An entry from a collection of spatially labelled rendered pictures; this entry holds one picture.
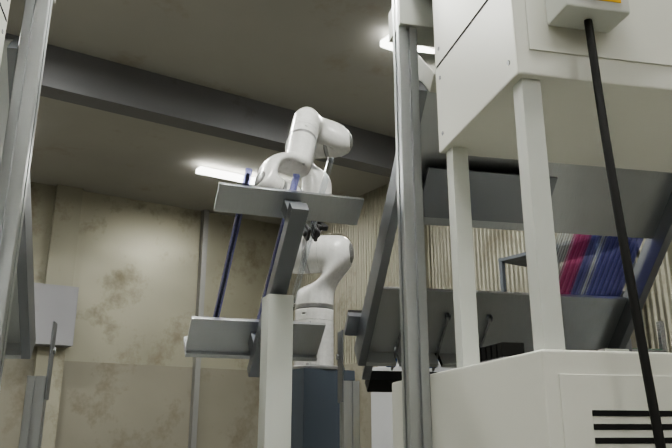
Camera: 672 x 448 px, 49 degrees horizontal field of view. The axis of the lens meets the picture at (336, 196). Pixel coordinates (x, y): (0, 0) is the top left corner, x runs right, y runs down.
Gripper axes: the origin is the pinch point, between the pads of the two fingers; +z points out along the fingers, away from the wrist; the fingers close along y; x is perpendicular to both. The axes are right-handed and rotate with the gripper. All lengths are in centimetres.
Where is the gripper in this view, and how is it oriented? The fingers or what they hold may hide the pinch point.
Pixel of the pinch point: (310, 232)
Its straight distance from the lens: 187.6
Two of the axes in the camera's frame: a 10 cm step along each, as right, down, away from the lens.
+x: -2.0, 9.4, 2.9
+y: 9.4, 1.0, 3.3
